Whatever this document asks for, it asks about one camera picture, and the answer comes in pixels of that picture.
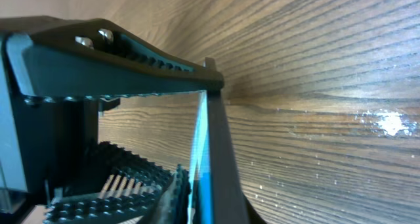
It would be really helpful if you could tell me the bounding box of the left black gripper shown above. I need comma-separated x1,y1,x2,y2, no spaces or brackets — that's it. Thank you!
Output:
1,16,224,223

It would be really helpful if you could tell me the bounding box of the cardboard box wall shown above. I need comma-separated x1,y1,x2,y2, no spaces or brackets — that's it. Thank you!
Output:
1,0,126,19

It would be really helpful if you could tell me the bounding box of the blue Galaxy S24 smartphone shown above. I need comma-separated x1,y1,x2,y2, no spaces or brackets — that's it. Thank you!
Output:
186,56,250,224

